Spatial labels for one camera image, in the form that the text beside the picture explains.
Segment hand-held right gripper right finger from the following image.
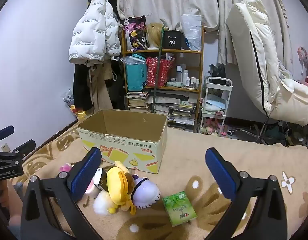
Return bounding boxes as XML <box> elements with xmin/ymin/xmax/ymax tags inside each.
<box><xmin>205</xmin><ymin>147</ymin><xmax>288</xmax><ymax>240</ymax></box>

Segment cream curtain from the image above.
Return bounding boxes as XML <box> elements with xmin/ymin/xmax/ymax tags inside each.
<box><xmin>118</xmin><ymin>0</ymin><xmax>288</xmax><ymax>65</ymax></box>

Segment colourful printed bag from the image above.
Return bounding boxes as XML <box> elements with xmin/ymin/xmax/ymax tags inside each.
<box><xmin>124</xmin><ymin>15</ymin><xmax>147</xmax><ymax>52</ymax></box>

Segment wooden shelf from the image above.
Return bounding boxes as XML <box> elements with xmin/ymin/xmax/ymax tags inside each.
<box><xmin>121</xmin><ymin>26</ymin><xmax>204</xmax><ymax>133</ymax></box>

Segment purple plush doll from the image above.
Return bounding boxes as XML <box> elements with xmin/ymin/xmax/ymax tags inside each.
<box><xmin>130</xmin><ymin>175</ymin><xmax>161</xmax><ymax>209</ymax></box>

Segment blonde wig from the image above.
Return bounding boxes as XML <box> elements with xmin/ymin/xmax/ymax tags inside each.
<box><xmin>144</xmin><ymin>22</ymin><xmax>164</xmax><ymax>48</ymax></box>

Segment black cup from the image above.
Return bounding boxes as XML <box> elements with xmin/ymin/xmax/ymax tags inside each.
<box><xmin>93</xmin><ymin>168</ymin><xmax>110</xmax><ymax>190</ymax></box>

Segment green tissue packet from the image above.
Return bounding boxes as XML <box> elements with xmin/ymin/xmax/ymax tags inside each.
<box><xmin>162</xmin><ymin>191</ymin><xmax>197</xmax><ymax>227</ymax></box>

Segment yellow plush toy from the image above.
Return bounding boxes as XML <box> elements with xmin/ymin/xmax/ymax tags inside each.
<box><xmin>93</xmin><ymin>160</ymin><xmax>136</xmax><ymax>215</ymax></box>

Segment white puffer jacket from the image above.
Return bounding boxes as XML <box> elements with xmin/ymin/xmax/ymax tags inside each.
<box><xmin>68</xmin><ymin>0</ymin><xmax>122</xmax><ymax>64</ymax></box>

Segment black box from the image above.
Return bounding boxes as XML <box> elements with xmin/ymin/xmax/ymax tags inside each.
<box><xmin>161</xmin><ymin>30</ymin><xmax>182</xmax><ymax>50</ymax></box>

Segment row of white bottles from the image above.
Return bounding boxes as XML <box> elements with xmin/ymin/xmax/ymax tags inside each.
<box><xmin>176</xmin><ymin>65</ymin><xmax>200</xmax><ymax>85</ymax></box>

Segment person's left hand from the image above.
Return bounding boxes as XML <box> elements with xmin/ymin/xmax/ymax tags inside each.
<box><xmin>1</xmin><ymin>180</ymin><xmax>22</xmax><ymax>217</ymax></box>

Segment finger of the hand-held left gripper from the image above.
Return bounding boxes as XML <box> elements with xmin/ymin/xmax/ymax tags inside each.
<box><xmin>11</xmin><ymin>139</ymin><xmax>36</xmax><ymax>162</ymax></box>
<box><xmin>0</xmin><ymin>125</ymin><xmax>15</xmax><ymax>153</ymax></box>

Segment beige patterned blanket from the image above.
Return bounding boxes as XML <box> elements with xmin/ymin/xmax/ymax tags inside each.
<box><xmin>6</xmin><ymin>120</ymin><xmax>308</xmax><ymax>240</ymax></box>

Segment black coat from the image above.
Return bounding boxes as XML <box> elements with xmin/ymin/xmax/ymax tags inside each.
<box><xmin>73</xmin><ymin>62</ymin><xmax>94</xmax><ymax>112</ymax></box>

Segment teal bag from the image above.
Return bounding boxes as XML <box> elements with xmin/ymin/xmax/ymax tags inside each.
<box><xmin>124</xmin><ymin>54</ymin><xmax>147</xmax><ymax>92</ymax></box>

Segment pink swirl roll plush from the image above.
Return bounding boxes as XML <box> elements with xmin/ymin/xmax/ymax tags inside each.
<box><xmin>84</xmin><ymin>180</ymin><xmax>100</xmax><ymax>196</ymax></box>

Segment printed cardboard box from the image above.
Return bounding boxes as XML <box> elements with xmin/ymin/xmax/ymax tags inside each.
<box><xmin>76</xmin><ymin>109</ymin><xmax>168</xmax><ymax>174</ymax></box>

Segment white plastic bag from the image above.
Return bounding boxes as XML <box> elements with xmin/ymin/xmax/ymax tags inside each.
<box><xmin>180</xmin><ymin>14</ymin><xmax>202</xmax><ymax>51</ymax></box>

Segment stack of old books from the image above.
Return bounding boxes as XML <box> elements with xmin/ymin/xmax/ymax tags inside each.
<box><xmin>126</xmin><ymin>91</ymin><xmax>150</xmax><ymax>112</ymax></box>

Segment red gift bag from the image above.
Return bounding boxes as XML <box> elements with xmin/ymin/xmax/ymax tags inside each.
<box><xmin>146</xmin><ymin>56</ymin><xmax>176</xmax><ymax>87</ymax></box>

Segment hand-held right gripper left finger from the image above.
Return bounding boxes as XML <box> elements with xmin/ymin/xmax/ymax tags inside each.
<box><xmin>20</xmin><ymin>147</ymin><xmax>102</xmax><ymax>240</ymax></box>

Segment clear plastic bag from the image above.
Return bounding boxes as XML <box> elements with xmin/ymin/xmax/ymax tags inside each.
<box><xmin>120</xmin><ymin>55</ymin><xmax>147</xmax><ymax>67</ymax></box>

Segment yellow red packet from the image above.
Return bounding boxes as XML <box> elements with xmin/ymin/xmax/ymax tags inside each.
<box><xmin>70</xmin><ymin>104</ymin><xmax>87</xmax><ymax>121</ymax></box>

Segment black bag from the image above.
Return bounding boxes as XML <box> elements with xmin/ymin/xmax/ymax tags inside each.
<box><xmin>209</xmin><ymin>64</ymin><xmax>226</xmax><ymax>79</ymax></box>

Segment pile of small plush toys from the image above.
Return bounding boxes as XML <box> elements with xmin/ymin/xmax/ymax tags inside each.
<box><xmin>201</xmin><ymin>119</ymin><xmax>226</xmax><ymax>135</ymax></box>

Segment white trolley cart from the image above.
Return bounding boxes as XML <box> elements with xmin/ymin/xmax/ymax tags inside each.
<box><xmin>199</xmin><ymin>76</ymin><xmax>233</xmax><ymax>136</ymax></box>

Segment green pole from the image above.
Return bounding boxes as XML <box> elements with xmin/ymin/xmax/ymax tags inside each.
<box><xmin>151</xmin><ymin>25</ymin><xmax>168</xmax><ymax>113</ymax></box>

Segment beige coat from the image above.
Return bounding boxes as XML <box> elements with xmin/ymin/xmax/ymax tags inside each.
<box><xmin>88</xmin><ymin>62</ymin><xmax>114</xmax><ymax>113</ymax></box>

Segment pile of magazines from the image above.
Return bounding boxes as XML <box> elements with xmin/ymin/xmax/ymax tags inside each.
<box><xmin>153</xmin><ymin>97</ymin><xmax>197</xmax><ymax>126</ymax></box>

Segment cream padded chair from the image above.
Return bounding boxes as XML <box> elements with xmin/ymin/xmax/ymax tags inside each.
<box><xmin>225</xmin><ymin>0</ymin><xmax>308</xmax><ymax>127</ymax></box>

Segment light blue cloth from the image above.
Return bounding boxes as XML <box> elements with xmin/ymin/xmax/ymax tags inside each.
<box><xmin>203</xmin><ymin>99</ymin><xmax>227</xmax><ymax>112</ymax></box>

